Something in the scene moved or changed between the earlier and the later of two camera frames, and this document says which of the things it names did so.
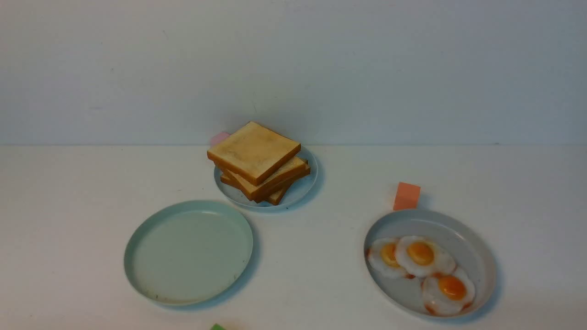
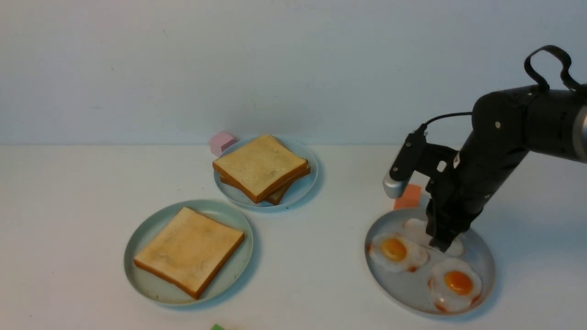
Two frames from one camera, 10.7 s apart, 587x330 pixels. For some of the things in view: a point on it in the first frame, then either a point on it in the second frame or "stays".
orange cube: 407,196 stays
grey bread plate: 297,191 stays
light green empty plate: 188,253 stays
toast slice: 252,151 to 190,253
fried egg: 420,257 to 416,228
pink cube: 219,137 stays
